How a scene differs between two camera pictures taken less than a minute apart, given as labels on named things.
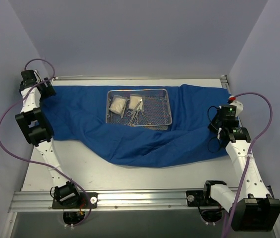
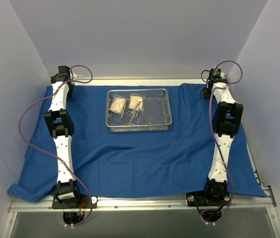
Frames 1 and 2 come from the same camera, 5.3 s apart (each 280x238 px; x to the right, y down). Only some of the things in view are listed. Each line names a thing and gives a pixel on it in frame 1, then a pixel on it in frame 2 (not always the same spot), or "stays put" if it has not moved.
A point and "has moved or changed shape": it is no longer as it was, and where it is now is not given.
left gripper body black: x=47 y=87 to x=70 y=89
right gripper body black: x=214 y=125 to x=206 y=91
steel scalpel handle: x=126 y=101 stays put
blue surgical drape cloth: x=80 y=115 has moved or changed shape
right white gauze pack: x=134 y=101 stays put
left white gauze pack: x=117 y=104 stays put
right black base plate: x=199 y=198 stays put
